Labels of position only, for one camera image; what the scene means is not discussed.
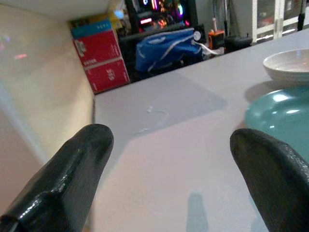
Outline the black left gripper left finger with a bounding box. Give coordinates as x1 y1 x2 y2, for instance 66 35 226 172
0 123 114 232

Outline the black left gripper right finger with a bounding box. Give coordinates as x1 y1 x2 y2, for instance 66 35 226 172
229 128 309 232

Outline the teal plate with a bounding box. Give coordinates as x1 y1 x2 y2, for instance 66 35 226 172
244 87 309 163

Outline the white bowl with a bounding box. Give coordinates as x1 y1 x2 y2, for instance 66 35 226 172
262 48 309 84

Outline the red cardboard box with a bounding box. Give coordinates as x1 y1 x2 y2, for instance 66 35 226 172
73 29 131 94

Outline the orange and black device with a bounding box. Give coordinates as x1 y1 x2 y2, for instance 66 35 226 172
208 29 225 49

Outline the white framed glass door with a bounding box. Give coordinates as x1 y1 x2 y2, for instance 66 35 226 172
252 0 309 42

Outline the black fan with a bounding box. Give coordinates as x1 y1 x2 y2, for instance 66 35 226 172
193 23 206 44

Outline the blue bag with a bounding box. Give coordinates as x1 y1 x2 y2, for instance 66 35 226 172
135 28 203 73

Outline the black pole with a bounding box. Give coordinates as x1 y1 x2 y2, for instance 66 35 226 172
297 0 305 31

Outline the yellow box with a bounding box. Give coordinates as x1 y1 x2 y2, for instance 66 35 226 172
70 11 124 31

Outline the computer case with coloured lights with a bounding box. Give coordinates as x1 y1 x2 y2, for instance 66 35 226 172
125 0 198 33

